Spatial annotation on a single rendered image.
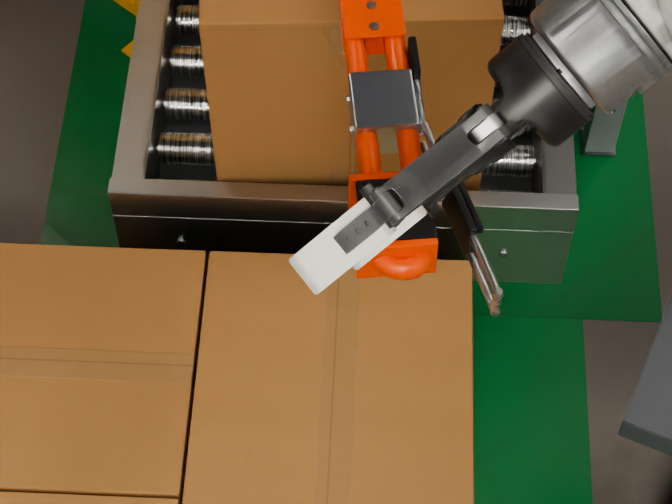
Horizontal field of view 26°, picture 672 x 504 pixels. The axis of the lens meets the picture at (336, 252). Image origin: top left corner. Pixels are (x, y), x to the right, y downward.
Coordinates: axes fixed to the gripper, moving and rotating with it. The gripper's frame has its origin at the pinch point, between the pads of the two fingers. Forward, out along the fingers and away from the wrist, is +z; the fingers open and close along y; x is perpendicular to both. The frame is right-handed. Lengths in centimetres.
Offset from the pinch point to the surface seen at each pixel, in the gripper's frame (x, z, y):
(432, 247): -3.5, -0.6, 28.6
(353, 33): 18.2, -5.2, 43.3
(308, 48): 28, 7, 91
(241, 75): 32, 17, 93
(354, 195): 4.9, 2.9, 33.0
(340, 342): -5, 32, 103
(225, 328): 7, 44, 101
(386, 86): 11.6, -5.0, 39.6
